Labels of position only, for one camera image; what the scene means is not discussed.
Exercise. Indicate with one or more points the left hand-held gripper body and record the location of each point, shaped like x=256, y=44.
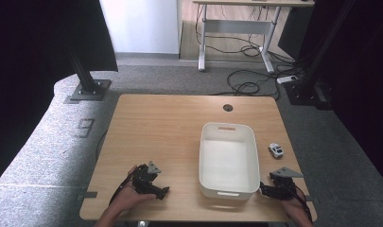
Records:
x=143, y=179

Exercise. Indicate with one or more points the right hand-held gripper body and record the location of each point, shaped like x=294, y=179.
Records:
x=283, y=187

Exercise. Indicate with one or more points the white toy car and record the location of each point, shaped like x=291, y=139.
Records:
x=275, y=150

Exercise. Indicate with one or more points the white plastic bin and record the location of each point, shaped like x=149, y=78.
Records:
x=228, y=160

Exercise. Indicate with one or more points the person's left hand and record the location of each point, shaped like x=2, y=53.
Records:
x=129, y=200

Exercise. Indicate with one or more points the person's right hand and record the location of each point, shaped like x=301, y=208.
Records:
x=296, y=209

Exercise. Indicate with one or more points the white power strip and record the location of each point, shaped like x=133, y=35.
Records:
x=287, y=79

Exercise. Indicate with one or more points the black curtain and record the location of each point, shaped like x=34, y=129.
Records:
x=28, y=47
x=362, y=63

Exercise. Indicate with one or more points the white partition panel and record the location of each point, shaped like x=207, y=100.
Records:
x=142, y=25

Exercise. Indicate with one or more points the white desk with metal legs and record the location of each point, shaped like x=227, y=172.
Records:
x=239, y=26

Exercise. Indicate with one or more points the black metal stand with base plate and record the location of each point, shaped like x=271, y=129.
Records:
x=85, y=78

